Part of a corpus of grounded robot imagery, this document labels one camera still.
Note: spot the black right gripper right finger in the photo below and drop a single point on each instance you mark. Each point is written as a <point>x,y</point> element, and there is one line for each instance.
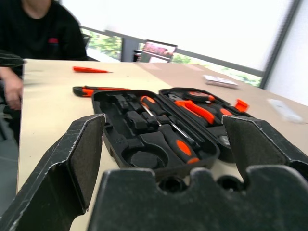
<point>260,144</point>

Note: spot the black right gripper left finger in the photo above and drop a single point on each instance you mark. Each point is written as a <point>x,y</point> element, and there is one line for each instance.
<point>48,173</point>

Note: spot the black plastic tool case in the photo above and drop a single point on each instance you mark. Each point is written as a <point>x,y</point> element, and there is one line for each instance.
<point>115,134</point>

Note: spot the orange black utility knife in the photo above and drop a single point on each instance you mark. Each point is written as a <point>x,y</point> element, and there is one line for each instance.
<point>87,92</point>

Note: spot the orange case latch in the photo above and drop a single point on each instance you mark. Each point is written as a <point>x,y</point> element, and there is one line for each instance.
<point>241,105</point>

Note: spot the person's bare hand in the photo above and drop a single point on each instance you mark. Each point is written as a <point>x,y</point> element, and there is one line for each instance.
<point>14,92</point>

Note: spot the clear plastic strip package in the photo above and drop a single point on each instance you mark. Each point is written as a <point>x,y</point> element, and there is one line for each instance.
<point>285,110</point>

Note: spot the white card box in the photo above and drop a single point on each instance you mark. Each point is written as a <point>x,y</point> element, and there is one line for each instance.
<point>220,81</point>

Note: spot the orange black tape measure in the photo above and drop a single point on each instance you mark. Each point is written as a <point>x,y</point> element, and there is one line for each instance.
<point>199,95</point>

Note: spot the open laptop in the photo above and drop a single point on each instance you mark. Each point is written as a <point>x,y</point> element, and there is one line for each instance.
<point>158,50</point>

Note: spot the person in black shirt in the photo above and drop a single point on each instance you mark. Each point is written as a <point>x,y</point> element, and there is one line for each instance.
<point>41,31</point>

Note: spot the dark window frame post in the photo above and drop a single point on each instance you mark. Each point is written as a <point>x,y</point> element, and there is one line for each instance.
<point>280,41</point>

